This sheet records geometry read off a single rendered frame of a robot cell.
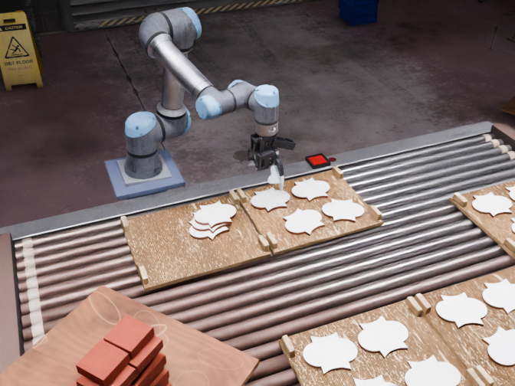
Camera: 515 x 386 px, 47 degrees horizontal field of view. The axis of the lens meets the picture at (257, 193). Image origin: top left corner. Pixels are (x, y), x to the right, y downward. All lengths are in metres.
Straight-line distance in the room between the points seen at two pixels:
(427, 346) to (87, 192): 2.69
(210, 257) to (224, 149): 2.37
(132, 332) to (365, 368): 0.67
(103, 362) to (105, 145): 3.32
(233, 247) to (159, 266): 0.24
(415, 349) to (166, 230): 0.88
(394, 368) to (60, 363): 0.83
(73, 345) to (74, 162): 2.77
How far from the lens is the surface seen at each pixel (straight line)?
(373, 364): 1.61
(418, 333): 1.70
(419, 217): 2.13
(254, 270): 1.84
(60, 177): 4.09
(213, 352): 1.47
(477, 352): 1.71
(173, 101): 2.28
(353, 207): 2.07
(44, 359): 1.54
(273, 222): 2.00
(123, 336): 1.17
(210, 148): 4.20
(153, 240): 1.95
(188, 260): 1.86
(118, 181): 2.38
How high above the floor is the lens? 2.18
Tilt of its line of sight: 36 degrees down
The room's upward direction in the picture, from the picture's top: straight up
